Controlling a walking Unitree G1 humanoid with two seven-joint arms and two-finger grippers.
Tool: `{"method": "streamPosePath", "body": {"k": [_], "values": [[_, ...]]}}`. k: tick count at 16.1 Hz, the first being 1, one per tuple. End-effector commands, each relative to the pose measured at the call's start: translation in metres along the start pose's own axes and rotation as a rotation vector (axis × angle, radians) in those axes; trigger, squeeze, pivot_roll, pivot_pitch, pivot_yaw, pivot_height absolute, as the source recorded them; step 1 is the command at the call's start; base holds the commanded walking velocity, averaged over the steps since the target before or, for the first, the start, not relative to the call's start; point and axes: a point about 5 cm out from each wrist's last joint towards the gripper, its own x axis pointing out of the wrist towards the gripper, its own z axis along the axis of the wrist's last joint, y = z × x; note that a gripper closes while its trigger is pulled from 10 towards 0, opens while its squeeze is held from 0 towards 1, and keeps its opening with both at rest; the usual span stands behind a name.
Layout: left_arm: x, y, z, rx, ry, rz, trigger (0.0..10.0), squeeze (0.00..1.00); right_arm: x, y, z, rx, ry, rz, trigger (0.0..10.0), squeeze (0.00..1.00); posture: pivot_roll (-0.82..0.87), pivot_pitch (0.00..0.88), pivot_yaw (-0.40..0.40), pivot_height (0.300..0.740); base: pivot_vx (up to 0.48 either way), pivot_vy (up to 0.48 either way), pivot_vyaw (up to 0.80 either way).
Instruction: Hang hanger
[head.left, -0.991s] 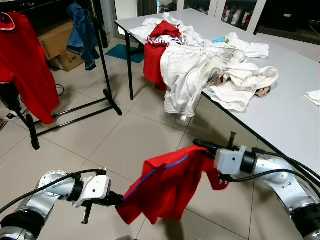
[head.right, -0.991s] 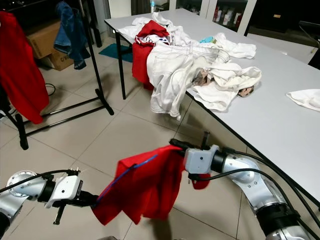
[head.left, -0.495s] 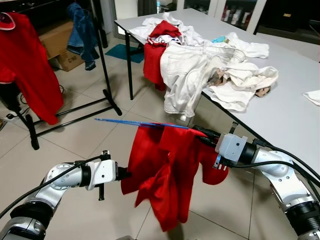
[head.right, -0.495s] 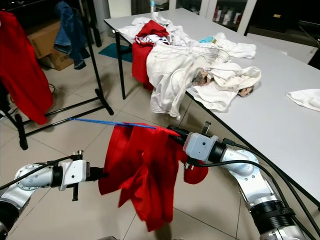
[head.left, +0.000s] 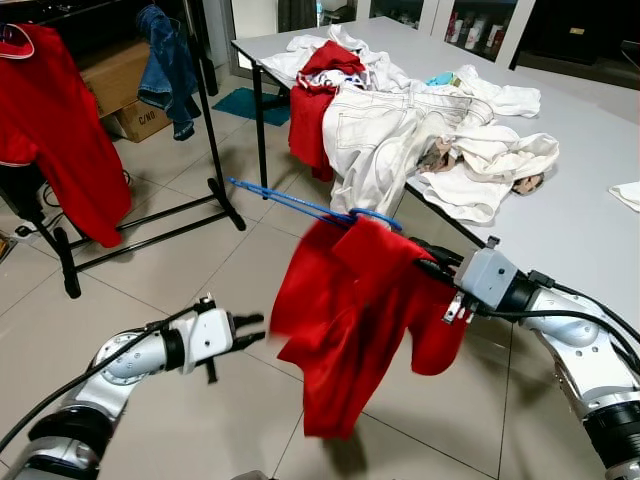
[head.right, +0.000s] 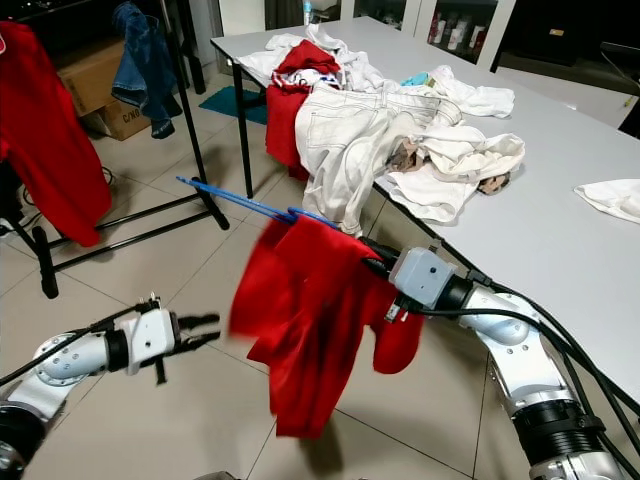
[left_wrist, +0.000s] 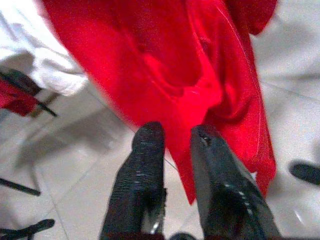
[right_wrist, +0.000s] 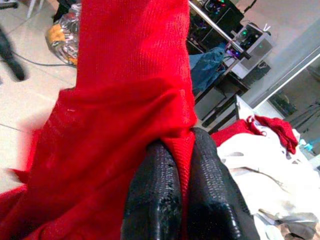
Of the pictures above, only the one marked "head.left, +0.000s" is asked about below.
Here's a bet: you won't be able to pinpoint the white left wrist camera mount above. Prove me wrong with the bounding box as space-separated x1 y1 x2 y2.
185 308 236 366

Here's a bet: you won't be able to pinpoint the blue plastic hanger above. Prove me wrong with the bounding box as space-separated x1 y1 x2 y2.
228 177 403 233

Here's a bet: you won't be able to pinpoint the red shirt white trim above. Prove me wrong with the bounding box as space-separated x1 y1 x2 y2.
0 22 133 249

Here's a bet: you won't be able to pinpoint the white crumpled garment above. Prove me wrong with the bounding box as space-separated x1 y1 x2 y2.
610 180 640 213

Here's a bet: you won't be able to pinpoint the brown cardboard box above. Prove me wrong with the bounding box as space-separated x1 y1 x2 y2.
78 40 173 143

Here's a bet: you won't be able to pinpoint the white rumpled clothes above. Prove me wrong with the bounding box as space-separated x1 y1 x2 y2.
258 25 411 91

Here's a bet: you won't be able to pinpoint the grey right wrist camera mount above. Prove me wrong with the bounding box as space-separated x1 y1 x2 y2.
455 247 521 311

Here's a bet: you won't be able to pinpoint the black clothes rack silver rail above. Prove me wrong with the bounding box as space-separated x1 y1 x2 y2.
0 0 247 299

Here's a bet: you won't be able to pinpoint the blue denim garment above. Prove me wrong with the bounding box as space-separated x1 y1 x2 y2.
137 5 203 141

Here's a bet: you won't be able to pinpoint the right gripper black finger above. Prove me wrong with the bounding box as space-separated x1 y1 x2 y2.
412 255 467 293

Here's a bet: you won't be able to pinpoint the beige jeans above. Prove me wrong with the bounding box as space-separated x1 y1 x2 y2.
322 80 496 216

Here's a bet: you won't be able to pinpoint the white TV cabinet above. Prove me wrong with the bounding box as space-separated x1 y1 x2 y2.
350 0 640 71

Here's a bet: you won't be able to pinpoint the red jersey white print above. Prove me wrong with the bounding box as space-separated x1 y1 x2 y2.
289 40 368 183

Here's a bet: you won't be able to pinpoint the white shirt tan sleeves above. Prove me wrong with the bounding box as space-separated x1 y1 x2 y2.
410 120 561 224

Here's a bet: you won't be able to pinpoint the white t-shirt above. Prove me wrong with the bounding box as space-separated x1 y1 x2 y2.
455 63 543 119

